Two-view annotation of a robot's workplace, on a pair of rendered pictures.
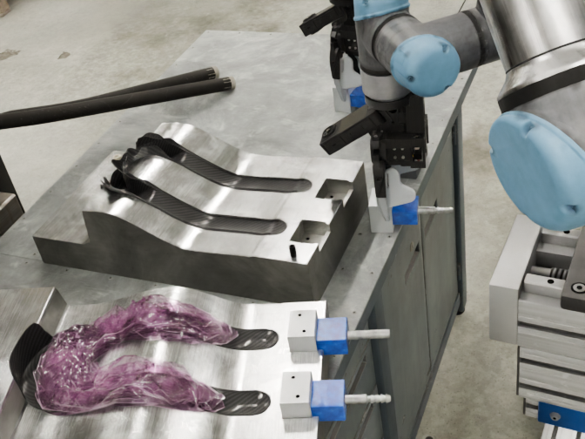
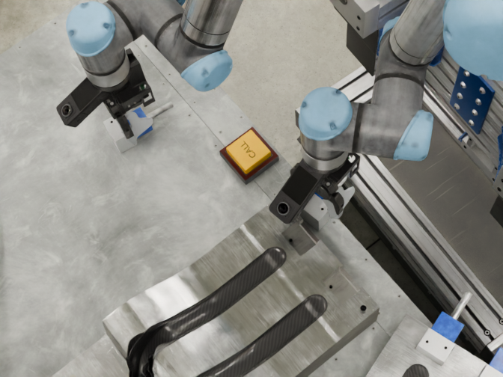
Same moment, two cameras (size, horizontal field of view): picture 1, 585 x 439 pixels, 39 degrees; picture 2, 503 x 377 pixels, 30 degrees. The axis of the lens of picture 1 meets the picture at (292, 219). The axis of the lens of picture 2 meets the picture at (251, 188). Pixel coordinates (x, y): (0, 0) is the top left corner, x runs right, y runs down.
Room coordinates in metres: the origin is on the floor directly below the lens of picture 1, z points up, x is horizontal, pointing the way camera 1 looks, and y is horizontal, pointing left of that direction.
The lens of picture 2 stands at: (0.83, 0.40, 2.41)
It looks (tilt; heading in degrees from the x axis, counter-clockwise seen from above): 68 degrees down; 303
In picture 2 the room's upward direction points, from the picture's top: 10 degrees counter-clockwise
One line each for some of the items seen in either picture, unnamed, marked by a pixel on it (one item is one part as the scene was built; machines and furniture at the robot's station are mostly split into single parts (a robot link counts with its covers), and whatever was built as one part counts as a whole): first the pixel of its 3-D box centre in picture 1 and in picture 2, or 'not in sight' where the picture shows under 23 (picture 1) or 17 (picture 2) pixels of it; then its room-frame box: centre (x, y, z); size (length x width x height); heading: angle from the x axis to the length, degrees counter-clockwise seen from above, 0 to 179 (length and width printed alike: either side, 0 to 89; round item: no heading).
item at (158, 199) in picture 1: (196, 183); (221, 336); (1.10, 0.14, 0.92); 0.35 x 0.16 x 0.09; 62
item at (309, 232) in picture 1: (311, 241); (342, 287); (0.96, -0.02, 0.87); 0.05 x 0.05 x 0.04; 62
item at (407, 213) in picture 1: (412, 210); (331, 191); (1.04, -0.19, 0.83); 0.13 x 0.05 x 0.05; 72
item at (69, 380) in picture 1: (128, 352); not in sight; (0.77, 0.24, 0.90); 0.26 x 0.18 x 0.08; 79
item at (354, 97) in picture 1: (368, 97); (141, 120); (1.43, -0.19, 0.83); 0.13 x 0.05 x 0.05; 55
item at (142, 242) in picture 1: (197, 202); (213, 343); (1.12, 0.15, 0.87); 0.50 x 0.26 x 0.14; 62
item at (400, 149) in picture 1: (396, 125); (327, 161); (1.05, -0.18, 0.99); 0.09 x 0.08 x 0.12; 72
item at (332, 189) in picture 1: (335, 199); (301, 240); (1.05, -0.07, 0.87); 0.05 x 0.05 x 0.04; 62
